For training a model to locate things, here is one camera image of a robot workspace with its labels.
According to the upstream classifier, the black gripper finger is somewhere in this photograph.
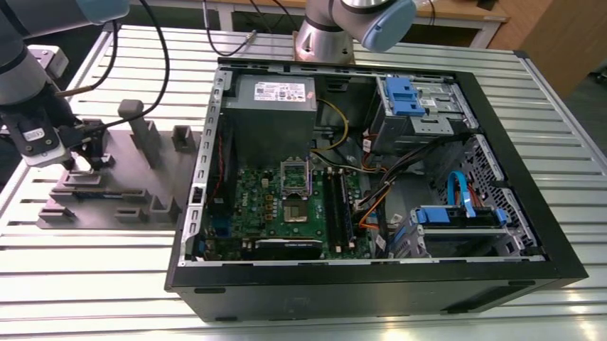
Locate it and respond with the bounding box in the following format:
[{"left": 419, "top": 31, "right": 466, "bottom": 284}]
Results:
[
  {"left": 84, "top": 134, "right": 107, "bottom": 172},
  {"left": 60, "top": 144, "right": 80, "bottom": 172}
]

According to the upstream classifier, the metal socket cover frame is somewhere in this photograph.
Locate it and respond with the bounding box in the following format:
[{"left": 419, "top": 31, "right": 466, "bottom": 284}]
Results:
[{"left": 280, "top": 159, "right": 314, "bottom": 199}]

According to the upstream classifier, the CPU socket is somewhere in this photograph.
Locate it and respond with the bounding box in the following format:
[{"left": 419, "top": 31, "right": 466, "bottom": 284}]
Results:
[{"left": 282, "top": 197, "right": 314, "bottom": 225}]

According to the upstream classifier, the grey plastic parts rack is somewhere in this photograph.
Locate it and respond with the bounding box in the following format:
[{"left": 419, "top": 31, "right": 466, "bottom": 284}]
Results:
[{"left": 36, "top": 99, "right": 199, "bottom": 231}]

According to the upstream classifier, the grey power supply unit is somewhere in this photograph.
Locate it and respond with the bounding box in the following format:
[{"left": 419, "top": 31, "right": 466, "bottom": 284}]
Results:
[{"left": 222, "top": 74, "right": 318, "bottom": 170}]

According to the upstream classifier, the green motherboard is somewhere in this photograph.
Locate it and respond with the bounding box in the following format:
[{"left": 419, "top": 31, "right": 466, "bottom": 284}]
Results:
[{"left": 203, "top": 161, "right": 377, "bottom": 260}]

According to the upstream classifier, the black graphics card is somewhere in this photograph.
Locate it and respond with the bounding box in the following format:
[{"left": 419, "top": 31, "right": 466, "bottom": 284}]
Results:
[{"left": 240, "top": 237, "right": 325, "bottom": 261}]

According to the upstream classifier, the black RAM slot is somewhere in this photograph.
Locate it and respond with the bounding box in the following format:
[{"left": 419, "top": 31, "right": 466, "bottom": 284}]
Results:
[{"left": 323, "top": 168, "right": 339, "bottom": 251}]

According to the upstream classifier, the black RAM stick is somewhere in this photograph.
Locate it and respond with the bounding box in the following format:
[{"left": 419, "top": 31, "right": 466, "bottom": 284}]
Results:
[{"left": 337, "top": 169, "right": 357, "bottom": 247}]

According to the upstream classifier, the black open PC case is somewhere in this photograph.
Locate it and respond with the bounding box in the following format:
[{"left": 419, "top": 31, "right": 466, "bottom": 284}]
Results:
[{"left": 163, "top": 55, "right": 590, "bottom": 323}]

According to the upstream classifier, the blue plastic drive latch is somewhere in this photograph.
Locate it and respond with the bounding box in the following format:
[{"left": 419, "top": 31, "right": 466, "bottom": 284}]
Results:
[
  {"left": 386, "top": 77, "right": 419, "bottom": 102},
  {"left": 393, "top": 99, "right": 427, "bottom": 117}
]

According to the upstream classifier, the grey metal drive cage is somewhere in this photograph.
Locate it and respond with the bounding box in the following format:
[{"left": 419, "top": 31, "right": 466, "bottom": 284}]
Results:
[{"left": 370, "top": 74, "right": 479, "bottom": 152}]

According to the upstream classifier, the hard disk in blue carrier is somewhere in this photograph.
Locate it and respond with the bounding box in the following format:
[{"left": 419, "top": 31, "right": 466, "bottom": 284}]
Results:
[{"left": 410, "top": 205, "right": 510, "bottom": 230}]

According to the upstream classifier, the grey metal disk bay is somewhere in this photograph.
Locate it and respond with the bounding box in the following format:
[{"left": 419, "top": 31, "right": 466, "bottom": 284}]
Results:
[{"left": 389, "top": 209, "right": 545, "bottom": 262}]

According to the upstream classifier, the wooden desk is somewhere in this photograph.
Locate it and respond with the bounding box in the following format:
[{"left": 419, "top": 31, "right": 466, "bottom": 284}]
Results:
[{"left": 218, "top": 0, "right": 511, "bottom": 49}]

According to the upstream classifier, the wooden cabinet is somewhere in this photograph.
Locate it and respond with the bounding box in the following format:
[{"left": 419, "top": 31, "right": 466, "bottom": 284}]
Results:
[{"left": 487, "top": 0, "right": 607, "bottom": 99}]

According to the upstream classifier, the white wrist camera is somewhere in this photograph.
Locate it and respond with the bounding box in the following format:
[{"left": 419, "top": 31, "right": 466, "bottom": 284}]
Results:
[{"left": 8, "top": 116, "right": 71, "bottom": 168}]

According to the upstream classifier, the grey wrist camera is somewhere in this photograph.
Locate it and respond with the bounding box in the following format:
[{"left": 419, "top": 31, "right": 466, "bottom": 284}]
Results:
[{"left": 27, "top": 45, "right": 71, "bottom": 78}]

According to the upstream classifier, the black camera cable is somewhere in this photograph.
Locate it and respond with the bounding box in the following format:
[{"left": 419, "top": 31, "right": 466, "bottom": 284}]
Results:
[{"left": 75, "top": 0, "right": 171, "bottom": 134}]

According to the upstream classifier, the black cable metal plug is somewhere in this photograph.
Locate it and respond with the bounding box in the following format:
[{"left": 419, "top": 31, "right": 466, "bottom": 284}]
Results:
[{"left": 202, "top": 0, "right": 260, "bottom": 57}]

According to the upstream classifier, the yellow wire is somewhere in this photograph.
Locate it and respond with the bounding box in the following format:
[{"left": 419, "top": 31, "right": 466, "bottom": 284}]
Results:
[{"left": 315, "top": 98, "right": 350, "bottom": 153}]

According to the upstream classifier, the orange wire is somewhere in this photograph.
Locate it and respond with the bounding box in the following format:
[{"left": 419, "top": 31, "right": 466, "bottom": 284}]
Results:
[{"left": 357, "top": 200, "right": 381, "bottom": 232}]

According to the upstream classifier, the black wire bundle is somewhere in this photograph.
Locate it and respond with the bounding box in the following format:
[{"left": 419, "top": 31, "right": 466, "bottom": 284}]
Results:
[{"left": 358, "top": 134, "right": 475, "bottom": 210}]

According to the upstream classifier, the blue flat wire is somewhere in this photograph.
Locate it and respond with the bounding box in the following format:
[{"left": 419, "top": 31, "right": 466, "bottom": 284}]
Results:
[{"left": 447, "top": 170, "right": 477, "bottom": 220}]

